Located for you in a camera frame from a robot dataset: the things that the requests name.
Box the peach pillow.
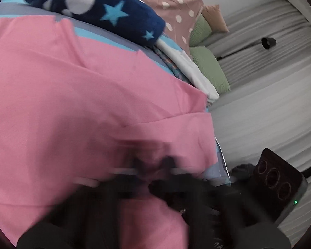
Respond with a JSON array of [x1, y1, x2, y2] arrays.
[[202, 5, 230, 33]]

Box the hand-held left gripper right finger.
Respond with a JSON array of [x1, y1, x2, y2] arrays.
[[148, 157, 293, 249]]

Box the black lamp stand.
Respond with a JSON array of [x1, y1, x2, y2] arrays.
[[217, 38, 277, 61]]

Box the navy star fleece blanket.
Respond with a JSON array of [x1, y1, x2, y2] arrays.
[[24, 0, 166, 48]]

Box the grey ribbed bed cover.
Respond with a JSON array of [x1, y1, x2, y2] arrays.
[[205, 0, 311, 239]]

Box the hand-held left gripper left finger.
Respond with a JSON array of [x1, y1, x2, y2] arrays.
[[17, 157, 152, 249]]

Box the white folded garment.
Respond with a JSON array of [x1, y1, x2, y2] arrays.
[[155, 38, 220, 103]]

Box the pink shirt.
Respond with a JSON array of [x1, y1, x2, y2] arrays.
[[0, 16, 218, 249]]

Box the green pillow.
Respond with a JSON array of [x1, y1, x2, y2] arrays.
[[189, 14, 213, 47], [190, 47, 231, 92]]

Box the person's right hand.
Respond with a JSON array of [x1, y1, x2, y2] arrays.
[[231, 163, 258, 182]]

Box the floral folded garment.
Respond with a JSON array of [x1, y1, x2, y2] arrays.
[[153, 45, 197, 83]]

